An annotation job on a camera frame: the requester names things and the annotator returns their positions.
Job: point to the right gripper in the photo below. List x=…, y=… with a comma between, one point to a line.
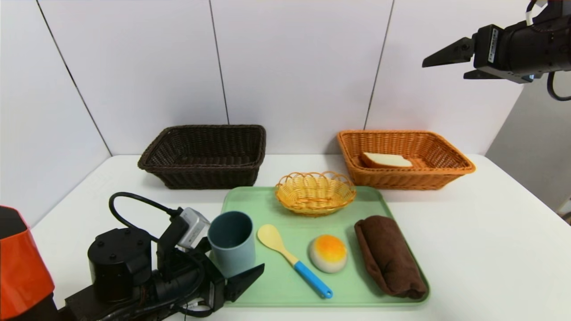
x=487, y=46

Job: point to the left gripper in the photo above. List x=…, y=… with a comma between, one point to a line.
x=215, y=284

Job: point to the blue-grey plastic cup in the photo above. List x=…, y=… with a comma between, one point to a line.
x=234, y=254

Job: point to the toy bread slice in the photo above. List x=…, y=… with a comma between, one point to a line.
x=386, y=160

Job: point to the brown towel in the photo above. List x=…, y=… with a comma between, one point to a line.
x=388, y=254

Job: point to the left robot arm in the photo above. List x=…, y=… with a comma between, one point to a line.
x=116, y=263

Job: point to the dark brown wicker basket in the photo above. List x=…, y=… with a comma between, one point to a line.
x=209, y=176

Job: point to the small round yellow basket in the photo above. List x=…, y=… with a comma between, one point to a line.
x=314, y=196

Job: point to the orange rectangular wicker basket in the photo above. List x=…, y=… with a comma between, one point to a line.
x=401, y=178

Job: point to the green plastic tray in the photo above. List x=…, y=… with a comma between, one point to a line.
x=285, y=281

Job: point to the round orange-topped toy bun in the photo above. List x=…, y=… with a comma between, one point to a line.
x=328, y=254

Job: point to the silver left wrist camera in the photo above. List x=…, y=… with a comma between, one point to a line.
x=194, y=227

